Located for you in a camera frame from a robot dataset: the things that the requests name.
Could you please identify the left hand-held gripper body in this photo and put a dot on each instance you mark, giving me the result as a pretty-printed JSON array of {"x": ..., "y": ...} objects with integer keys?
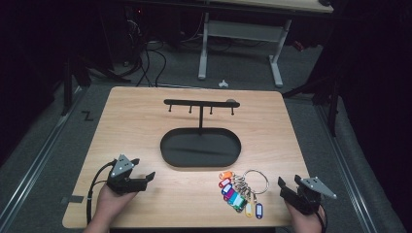
[{"x": 121, "y": 168}]

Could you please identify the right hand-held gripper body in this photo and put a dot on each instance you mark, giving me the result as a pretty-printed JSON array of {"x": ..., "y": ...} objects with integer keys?
[{"x": 307, "y": 199}]

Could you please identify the black key holder with tray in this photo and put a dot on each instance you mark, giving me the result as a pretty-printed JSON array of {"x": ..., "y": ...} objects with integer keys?
[{"x": 200, "y": 149}]

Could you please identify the person's right hand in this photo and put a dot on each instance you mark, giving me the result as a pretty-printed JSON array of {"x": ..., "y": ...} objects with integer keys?
[{"x": 306, "y": 221}]

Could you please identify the person's left hand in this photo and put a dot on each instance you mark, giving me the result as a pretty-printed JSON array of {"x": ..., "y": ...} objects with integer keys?
[{"x": 111, "y": 202}]

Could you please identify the grey tape strip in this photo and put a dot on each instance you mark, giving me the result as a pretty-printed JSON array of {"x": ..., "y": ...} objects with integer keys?
[{"x": 76, "y": 199}]

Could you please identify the black metal stand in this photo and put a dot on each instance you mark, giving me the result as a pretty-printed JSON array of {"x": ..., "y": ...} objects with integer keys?
[
  {"x": 68, "y": 87},
  {"x": 333, "y": 106}
]

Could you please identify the small white floor object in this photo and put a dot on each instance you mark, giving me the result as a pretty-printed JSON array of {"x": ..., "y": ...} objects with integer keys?
[{"x": 223, "y": 84}]

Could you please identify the dark computer equipment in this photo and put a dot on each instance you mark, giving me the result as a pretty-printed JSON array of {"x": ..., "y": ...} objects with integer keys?
[{"x": 134, "y": 32}]

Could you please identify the small red object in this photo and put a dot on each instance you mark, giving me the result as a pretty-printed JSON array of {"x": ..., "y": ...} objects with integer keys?
[{"x": 298, "y": 45}]

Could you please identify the white-framed desk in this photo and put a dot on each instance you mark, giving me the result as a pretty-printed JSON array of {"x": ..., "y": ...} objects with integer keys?
[{"x": 241, "y": 30}]

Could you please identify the metal floor rail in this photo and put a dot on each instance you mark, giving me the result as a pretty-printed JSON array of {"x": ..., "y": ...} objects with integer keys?
[
  {"x": 35, "y": 165},
  {"x": 348, "y": 171}
]

